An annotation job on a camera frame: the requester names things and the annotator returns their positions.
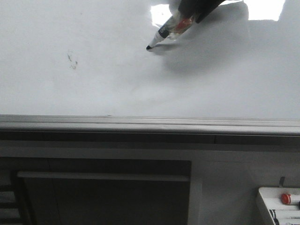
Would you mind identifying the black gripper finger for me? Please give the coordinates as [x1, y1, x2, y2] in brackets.
[178, 0, 227, 19]
[195, 0, 224, 23]

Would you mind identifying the red capped marker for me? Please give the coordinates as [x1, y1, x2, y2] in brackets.
[280, 194, 300, 205]

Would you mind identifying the white marker tray box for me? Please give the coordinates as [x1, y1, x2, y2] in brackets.
[256, 187, 300, 225]

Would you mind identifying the dark cabinet with white bar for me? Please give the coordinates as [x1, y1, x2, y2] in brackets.
[0, 157, 191, 225]

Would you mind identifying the white whiteboard with aluminium frame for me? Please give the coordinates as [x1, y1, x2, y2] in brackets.
[0, 0, 300, 136]

